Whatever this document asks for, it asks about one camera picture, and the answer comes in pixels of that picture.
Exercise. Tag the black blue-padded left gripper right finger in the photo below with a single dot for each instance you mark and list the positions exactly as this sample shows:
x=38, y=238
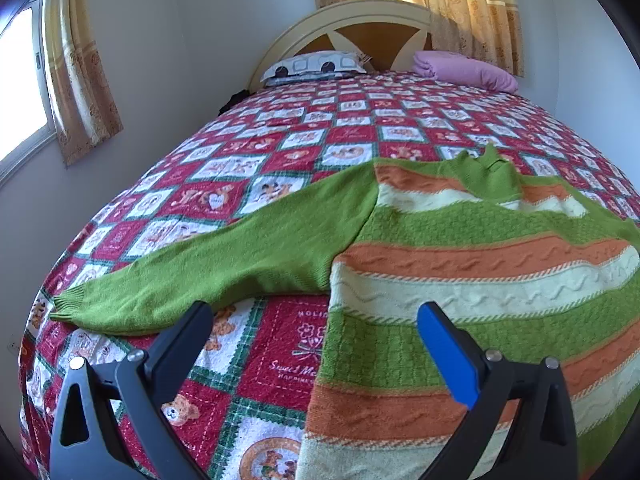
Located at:
x=541, y=442

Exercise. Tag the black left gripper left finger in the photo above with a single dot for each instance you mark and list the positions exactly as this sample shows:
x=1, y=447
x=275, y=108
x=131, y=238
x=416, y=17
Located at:
x=86, y=442

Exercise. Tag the green orange striped knit sweater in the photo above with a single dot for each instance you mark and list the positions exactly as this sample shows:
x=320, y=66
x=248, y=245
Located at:
x=525, y=264

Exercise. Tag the red patchwork teddy bedspread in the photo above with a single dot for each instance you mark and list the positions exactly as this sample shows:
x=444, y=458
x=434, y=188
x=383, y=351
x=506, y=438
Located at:
x=241, y=413

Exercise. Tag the yellow orange side curtain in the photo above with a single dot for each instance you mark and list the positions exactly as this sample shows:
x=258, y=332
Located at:
x=84, y=111

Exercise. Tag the black object beside bed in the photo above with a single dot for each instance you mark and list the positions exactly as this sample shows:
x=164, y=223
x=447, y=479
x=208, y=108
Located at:
x=234, y=100

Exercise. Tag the folded pink blanket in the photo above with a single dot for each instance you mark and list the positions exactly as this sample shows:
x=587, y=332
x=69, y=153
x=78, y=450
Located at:
x=456, y=68

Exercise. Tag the white patterned pillow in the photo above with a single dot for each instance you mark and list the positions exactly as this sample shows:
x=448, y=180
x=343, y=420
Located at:
x=320, y=62

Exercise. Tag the cream wooden headboard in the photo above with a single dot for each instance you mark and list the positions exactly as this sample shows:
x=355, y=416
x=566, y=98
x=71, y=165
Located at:
x=389, y=32

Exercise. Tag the side window with frame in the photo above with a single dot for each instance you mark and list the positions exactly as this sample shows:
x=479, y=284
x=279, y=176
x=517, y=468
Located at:
x=27, y=122

